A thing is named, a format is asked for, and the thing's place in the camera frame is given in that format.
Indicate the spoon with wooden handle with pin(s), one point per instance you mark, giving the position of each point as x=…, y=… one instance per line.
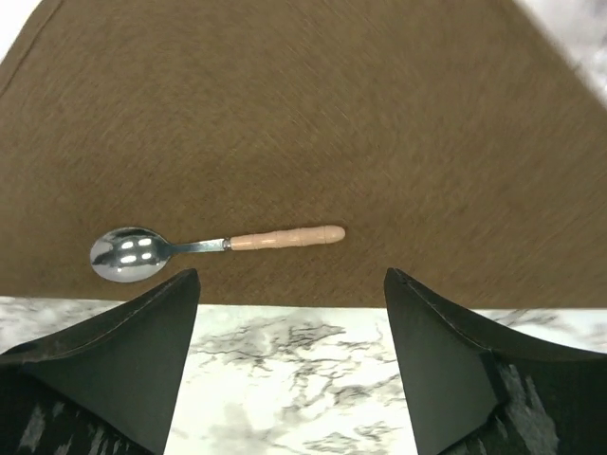
x=135, y=254

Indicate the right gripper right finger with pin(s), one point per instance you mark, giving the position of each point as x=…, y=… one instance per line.
x=474, y=386

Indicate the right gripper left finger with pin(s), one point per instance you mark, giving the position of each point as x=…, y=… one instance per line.
x=106, y=385

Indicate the brown cloth napkin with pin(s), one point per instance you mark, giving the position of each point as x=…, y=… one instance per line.
x=449, y=138

